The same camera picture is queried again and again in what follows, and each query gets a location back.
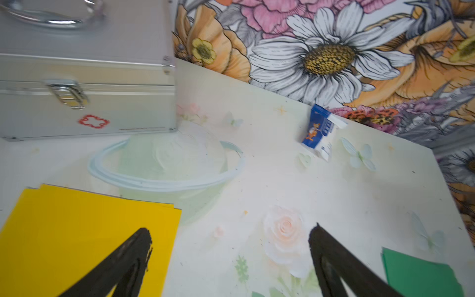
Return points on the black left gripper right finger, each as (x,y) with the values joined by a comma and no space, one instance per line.
(334,265)

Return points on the clear plastic film piece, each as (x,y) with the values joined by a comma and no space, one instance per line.
(188,168)

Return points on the yellow paper sheet under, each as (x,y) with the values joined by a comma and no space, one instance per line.
(55,236)

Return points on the aluminium corner post right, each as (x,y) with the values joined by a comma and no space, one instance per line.
(448,149)

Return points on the blue white snack packet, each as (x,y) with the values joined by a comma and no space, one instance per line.
(321,131)

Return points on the silver metal case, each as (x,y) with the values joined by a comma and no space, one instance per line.
(85,68)

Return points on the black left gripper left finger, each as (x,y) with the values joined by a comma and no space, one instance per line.
(121,273)

